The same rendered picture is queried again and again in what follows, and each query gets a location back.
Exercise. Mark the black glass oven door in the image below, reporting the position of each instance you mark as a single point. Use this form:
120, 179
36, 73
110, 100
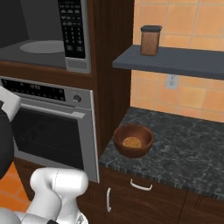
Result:
52, 140

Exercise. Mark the dark wood cupboard door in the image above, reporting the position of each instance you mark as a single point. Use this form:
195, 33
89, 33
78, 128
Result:
204, 211
140, 211

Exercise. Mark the brown wooden bowl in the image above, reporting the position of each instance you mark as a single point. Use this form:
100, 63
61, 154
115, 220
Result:
132, 151

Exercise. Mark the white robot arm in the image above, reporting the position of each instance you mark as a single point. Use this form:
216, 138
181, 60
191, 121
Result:
55, 186

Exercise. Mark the dark wood drawer front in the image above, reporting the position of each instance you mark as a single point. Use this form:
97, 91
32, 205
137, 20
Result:
169, 189

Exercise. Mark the dark wood tall cabinet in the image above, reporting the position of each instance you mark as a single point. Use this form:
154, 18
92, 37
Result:
110, 32

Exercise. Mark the grey microwave oven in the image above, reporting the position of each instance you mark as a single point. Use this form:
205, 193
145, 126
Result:
76, 35

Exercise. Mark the white wall power outlet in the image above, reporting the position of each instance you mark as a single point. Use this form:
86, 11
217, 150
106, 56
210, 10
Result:
171, 81

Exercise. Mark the steel wall oven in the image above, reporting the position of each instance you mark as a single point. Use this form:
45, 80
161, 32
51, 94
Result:
84, 140

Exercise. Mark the round steel oven knob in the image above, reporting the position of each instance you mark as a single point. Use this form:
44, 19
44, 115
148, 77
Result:
77, 98

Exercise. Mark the glass microwave door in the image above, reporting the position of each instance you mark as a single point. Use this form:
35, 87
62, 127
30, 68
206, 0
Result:
32, 20

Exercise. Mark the brown jar with black lid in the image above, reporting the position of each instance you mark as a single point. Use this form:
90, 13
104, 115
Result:
150, 42

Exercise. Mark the dark grey wall shelf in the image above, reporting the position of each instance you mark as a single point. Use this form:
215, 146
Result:
175, 62

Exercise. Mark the round golden waffle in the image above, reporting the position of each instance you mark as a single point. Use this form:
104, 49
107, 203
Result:
132, 142

